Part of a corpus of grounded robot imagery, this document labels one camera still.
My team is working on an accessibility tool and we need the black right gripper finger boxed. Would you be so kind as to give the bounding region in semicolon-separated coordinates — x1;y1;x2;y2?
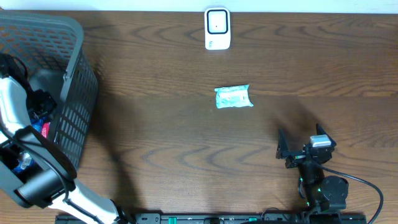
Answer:
316;123;329;137
275;129;289;159

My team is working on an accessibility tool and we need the light green wipes pack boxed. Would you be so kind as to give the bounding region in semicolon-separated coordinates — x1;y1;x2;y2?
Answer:
214;84;254;109

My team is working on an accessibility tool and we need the red purple pad pack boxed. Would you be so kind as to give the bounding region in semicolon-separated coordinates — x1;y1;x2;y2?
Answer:
41;122;50;138

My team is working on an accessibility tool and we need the blue cookie pack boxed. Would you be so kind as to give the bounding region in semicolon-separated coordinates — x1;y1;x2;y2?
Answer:
12;119;44;174

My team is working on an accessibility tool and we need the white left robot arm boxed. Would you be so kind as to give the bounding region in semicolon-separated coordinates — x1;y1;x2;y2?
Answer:
1;54;132;223

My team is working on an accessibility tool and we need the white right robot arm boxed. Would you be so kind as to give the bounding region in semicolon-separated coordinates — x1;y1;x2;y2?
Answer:
275;124;349;213

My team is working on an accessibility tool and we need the white barcode scanner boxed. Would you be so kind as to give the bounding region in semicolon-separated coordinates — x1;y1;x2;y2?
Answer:
204;7;231;50

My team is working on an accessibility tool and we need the grey plastic basket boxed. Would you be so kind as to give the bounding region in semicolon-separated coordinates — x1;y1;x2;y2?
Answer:
0;11;99;208

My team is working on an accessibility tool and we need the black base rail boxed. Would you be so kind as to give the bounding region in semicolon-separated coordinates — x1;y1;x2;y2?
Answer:
55;212;368;224

